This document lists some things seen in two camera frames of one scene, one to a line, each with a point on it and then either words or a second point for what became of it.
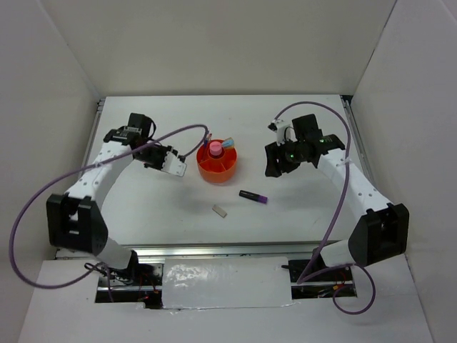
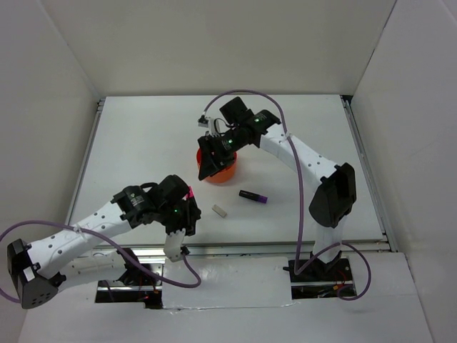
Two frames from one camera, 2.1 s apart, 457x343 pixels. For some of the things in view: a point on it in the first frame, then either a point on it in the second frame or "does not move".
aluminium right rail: [360, 140] does not move
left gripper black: [164, 150] to [191, 214]
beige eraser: [220, 211] does not move
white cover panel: [229, 282] does not move
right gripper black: [273, 167] to [210, 163]
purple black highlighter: [253, 196] does not move
